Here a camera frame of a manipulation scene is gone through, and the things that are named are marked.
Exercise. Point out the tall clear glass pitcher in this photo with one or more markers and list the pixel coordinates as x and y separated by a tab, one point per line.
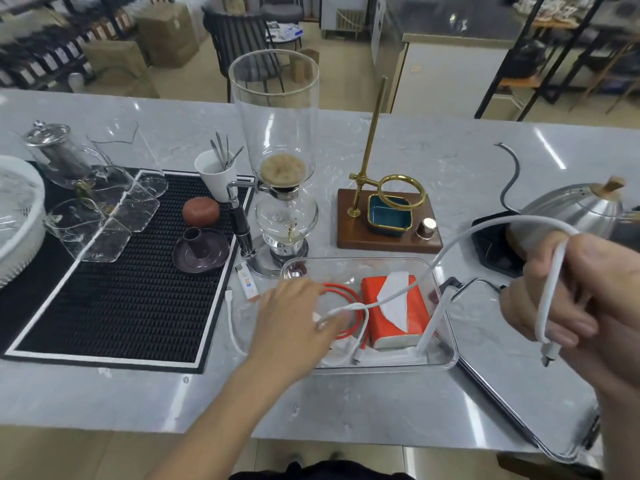
152	184

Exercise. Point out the glass siphon coffee maker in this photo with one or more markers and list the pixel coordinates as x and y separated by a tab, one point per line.
275	109

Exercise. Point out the glass teapot with metal lid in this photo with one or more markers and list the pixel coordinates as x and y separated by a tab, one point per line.
60	154

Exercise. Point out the person's left forearm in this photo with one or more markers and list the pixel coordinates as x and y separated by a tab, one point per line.
225	429

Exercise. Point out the orange tissue pack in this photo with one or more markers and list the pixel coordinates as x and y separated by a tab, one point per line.
372	319

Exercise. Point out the large cardboard box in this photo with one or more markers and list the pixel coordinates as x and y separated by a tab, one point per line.
167	37

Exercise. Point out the teal square dish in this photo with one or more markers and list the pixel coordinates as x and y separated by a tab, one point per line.
387	217

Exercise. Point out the brown round clay lid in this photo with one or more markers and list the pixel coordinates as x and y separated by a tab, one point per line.
200	212

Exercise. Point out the clear container lid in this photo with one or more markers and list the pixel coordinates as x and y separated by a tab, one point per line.
500	384

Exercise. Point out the dark slatted chair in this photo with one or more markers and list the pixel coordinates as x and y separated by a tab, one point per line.
235	34

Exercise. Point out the clear plastic container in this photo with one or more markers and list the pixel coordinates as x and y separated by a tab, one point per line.
340	269

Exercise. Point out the person's right hand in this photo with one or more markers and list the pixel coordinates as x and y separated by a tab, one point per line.
600	314

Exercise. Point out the small metal cylinder cap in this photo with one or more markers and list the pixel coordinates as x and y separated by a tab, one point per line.
426	228

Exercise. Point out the round side table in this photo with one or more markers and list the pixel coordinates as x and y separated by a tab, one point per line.
285	33

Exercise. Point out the white counter cabinet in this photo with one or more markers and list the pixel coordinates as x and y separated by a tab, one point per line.
450	79

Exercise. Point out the black kettle base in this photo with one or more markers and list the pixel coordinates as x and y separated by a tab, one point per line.
490	239

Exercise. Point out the person's black clothing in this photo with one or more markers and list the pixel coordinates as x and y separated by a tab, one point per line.
325	473

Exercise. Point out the grey cushioned chair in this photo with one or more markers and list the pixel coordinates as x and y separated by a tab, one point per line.
282	8

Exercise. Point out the row of dark labelled bottles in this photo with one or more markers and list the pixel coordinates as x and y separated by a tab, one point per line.
55	57

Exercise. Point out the black rubber bar mat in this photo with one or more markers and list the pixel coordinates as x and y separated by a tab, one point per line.
125	314

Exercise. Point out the black bag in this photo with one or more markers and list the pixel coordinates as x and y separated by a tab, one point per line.
525	58

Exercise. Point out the white ceramic cup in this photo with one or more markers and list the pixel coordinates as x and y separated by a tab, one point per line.
215	182

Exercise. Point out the clear glass pitcher gold trim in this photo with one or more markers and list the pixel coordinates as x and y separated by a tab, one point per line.
127	207

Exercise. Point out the brown paper bag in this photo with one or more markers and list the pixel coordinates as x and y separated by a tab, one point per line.
299	68
312	57

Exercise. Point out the purple saucer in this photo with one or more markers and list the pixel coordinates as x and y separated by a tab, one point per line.
212	259

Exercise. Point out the white orange lighter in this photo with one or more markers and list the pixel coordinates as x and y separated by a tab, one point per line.
247	282

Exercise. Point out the small purple cup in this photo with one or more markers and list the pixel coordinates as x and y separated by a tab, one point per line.
192	243

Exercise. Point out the person's left hand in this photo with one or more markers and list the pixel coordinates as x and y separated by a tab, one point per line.
290	334

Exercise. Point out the steel gooseneck kettle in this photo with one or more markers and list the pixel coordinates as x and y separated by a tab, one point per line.
575	204

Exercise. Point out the white plastic basket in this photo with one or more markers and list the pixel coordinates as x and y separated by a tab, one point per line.
20	254

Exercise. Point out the white appliance unit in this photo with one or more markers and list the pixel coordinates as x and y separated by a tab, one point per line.
345	12

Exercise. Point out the wooden brass pour-over stand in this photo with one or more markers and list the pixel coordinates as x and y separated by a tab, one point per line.
355	234

